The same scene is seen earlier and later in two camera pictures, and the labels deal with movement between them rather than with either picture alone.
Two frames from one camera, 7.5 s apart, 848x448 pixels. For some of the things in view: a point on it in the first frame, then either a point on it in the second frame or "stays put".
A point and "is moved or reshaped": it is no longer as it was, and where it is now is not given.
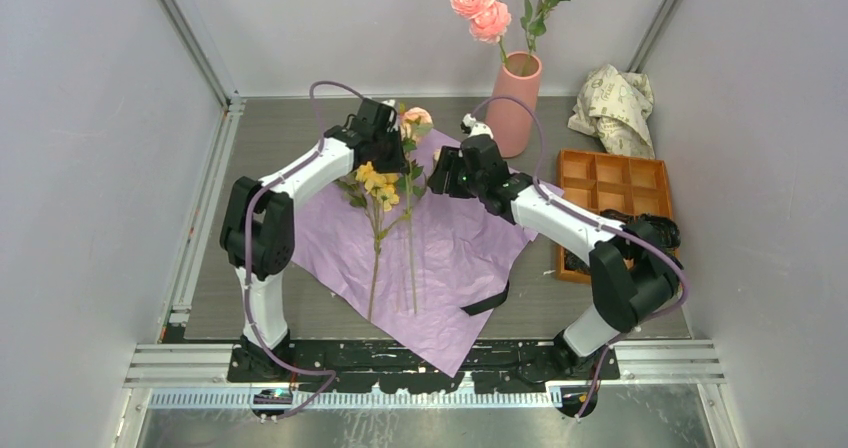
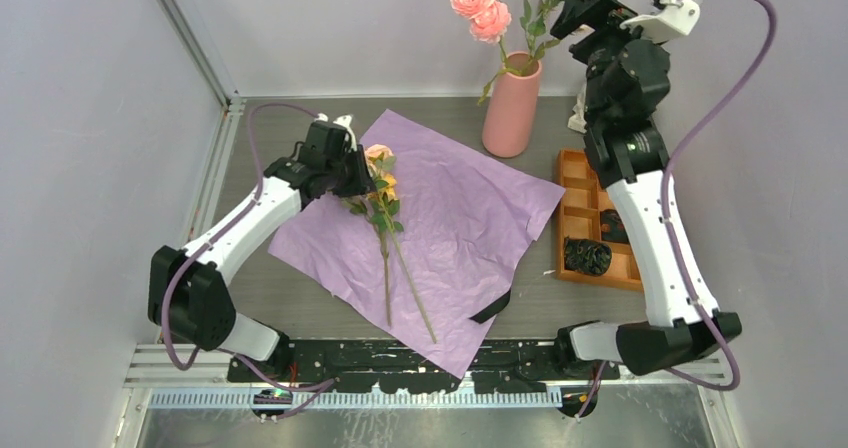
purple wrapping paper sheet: (407, 272) stays put
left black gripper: (397, 162) -> (362, 182)
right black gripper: (448, 162) -> (599, 12)
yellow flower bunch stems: (371, 191) is moved or reshaped
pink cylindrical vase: (511, 119) stays put
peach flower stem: (414, 122) -> (381, 159)
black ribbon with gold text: (488, 303) is moved or reshaped
